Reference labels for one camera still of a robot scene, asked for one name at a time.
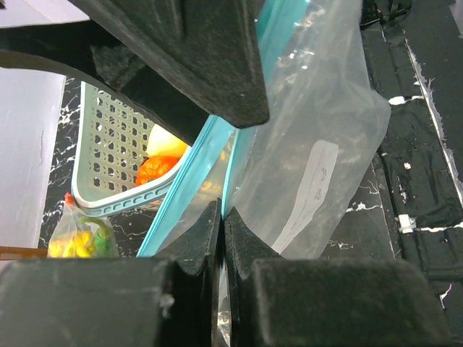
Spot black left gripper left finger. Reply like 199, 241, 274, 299
1, 200, 221, 346

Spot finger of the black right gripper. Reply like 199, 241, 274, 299
1, 1, 270, 144

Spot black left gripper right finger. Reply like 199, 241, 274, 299
224, 210, 453, 346

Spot yellow pear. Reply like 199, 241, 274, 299
146, 124, 189, 159

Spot yellow bananas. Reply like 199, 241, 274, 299
48, 230, 96, 258

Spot orange carrot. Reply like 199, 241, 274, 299
135, 155, 180, 187

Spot clear zip bag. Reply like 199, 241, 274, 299
138, 1, 390, 346
47, 193, 119, 258

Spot teal plastic basket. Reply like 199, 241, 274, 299
71, 82, 187, 217

